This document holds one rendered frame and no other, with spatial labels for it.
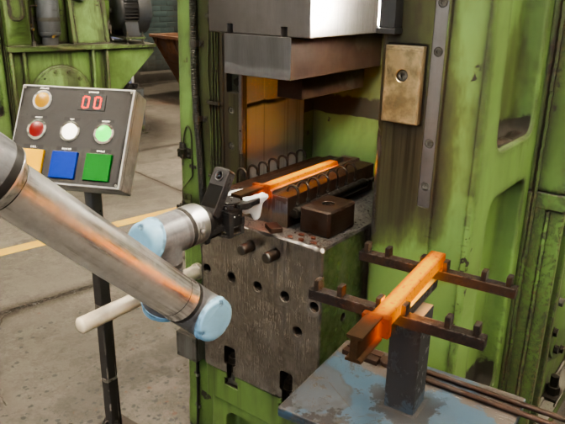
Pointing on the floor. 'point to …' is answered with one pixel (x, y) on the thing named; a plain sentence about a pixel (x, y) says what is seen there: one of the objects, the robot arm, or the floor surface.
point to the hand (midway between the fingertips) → (256, 192)
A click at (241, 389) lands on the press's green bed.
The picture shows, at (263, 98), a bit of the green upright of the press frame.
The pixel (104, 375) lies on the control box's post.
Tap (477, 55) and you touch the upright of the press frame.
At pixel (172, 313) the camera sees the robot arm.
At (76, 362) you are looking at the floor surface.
